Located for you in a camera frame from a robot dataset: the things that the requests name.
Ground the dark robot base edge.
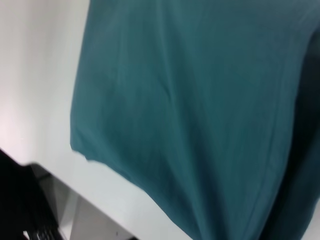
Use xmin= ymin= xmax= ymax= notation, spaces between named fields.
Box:
xmin=0 ymin=147 xmax=68 ymax=240

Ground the teal blue FREE print T-shirt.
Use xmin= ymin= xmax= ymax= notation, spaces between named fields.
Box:
xmin=69 ymin=0 xmax=320 ymax=240

